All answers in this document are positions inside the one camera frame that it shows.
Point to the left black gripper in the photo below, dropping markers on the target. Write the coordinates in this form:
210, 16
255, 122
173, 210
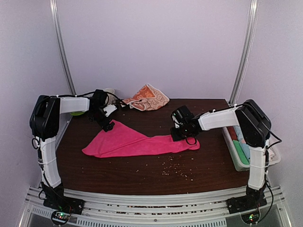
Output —
102, 124

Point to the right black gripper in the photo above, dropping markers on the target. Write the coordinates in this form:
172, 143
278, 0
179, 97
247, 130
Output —
175, 136

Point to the pink microfiber towel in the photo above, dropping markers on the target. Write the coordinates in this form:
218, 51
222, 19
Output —
123, 141

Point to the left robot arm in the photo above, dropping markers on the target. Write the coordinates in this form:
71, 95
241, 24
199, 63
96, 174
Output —
45, 124

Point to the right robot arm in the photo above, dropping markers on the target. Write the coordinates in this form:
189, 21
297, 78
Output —
255, 127

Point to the beige ceramic mug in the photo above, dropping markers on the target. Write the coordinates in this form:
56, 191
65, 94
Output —
111, 98

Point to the green plastic plate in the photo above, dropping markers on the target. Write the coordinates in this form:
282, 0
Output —
77, 113

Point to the red rolled towel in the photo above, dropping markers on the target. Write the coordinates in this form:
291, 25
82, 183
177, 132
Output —
232, 133

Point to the orange patterned towel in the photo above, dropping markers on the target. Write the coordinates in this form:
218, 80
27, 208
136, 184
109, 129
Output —
148, 98

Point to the light blue rolled towel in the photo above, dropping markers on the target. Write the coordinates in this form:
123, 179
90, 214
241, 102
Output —
239, 134

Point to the blue cartoon rolled towel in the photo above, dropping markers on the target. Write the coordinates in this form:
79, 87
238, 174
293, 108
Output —
245, 148

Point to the green rolled towel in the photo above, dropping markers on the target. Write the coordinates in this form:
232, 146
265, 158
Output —
240, 153

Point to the white plastic basket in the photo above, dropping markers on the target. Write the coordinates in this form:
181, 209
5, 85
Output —
259, 157

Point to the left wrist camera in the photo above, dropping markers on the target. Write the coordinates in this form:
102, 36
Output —
109, 109

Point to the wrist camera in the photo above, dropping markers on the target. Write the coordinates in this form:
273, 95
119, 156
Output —
109, 109
182, 115

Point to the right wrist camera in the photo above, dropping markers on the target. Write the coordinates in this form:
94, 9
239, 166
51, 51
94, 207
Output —
182, 115

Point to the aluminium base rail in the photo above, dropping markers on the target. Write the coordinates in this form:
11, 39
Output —
206, 209

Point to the left aluminium frame post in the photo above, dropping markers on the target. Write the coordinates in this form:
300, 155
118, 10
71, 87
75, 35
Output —
62, 52

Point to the aluminium frame post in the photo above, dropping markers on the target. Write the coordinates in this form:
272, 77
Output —
248, 42
62, 52

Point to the right aluminium frame post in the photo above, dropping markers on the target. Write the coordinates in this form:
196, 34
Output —
248, 42

